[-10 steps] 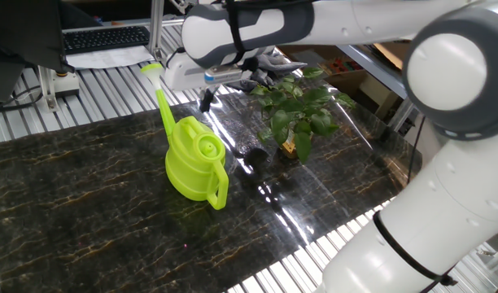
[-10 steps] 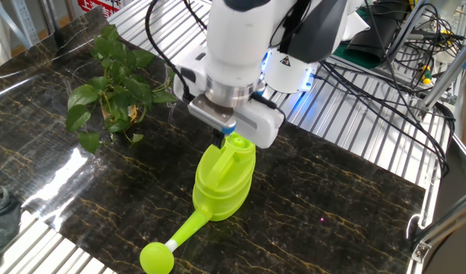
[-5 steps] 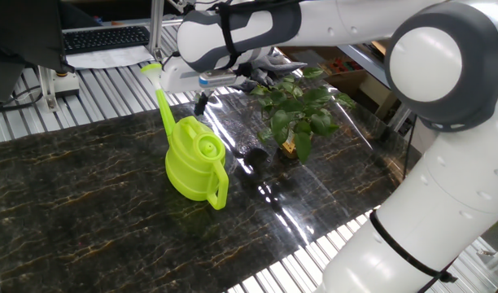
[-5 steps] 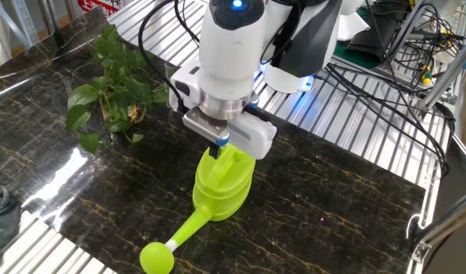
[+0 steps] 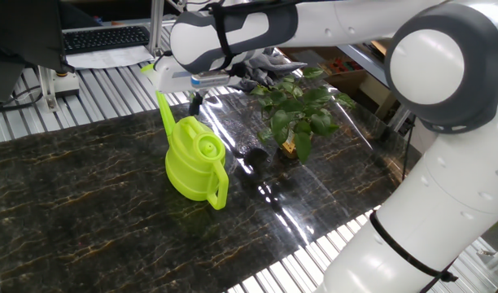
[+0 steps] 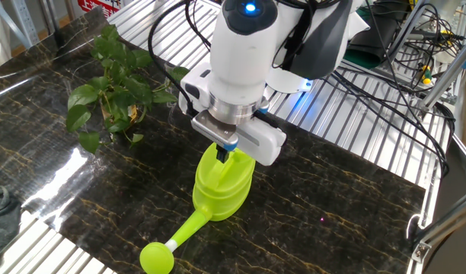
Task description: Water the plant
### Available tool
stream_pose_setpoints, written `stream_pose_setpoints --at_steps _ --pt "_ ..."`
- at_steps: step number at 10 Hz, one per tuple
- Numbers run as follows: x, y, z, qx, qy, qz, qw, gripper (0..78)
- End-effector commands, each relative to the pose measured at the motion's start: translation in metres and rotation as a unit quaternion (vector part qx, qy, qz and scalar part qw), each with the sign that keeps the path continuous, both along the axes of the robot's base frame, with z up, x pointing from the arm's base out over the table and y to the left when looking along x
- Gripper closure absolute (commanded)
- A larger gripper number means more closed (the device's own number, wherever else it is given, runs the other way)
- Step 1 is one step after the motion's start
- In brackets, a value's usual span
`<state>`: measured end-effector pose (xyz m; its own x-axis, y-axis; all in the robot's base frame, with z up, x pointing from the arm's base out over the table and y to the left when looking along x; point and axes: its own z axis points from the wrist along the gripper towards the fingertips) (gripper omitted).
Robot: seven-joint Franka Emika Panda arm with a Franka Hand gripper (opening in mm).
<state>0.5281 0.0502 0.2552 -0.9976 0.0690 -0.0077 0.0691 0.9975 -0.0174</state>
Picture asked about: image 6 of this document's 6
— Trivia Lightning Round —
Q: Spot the aluminium profile with bracket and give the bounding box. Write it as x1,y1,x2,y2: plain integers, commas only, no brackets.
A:
410,196,466,264

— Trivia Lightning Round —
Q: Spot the black cable bundle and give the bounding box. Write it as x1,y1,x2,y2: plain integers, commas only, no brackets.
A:
314,0,458,179

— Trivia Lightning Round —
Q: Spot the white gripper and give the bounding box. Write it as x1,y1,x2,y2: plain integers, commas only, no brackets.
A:
178,62,288,167

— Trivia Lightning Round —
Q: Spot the dark grey panel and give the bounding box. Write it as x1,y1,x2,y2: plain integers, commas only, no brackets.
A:
423,132,466,274

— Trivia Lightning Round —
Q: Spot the black marble pattern mat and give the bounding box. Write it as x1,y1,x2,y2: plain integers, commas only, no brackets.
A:
0,5,426,274

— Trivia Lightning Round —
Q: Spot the grey perforated shelf upright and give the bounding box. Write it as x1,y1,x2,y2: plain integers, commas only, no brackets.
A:
10,0,40,47

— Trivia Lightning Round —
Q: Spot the grey metal bar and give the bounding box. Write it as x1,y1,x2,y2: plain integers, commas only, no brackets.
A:
385,0,428,65

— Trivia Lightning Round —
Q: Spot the slanted aluminium profile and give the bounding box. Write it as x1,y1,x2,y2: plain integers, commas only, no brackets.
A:
419,36,466,112

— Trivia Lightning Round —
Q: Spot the green leafy potted plant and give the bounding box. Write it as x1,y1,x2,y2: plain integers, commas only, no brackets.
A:
65,24,190,155

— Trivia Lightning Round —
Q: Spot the red white sign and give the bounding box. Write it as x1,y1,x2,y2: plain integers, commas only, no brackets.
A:
77,0,123,18

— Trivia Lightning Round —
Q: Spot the lime green watering can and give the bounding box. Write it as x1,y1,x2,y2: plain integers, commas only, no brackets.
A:
139,142,257,274

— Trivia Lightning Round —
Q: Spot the grey crumpled cloth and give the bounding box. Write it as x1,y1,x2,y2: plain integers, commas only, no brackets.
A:
0,173,24,260

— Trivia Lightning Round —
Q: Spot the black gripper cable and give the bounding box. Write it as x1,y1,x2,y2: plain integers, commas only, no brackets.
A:
147,0,219,119

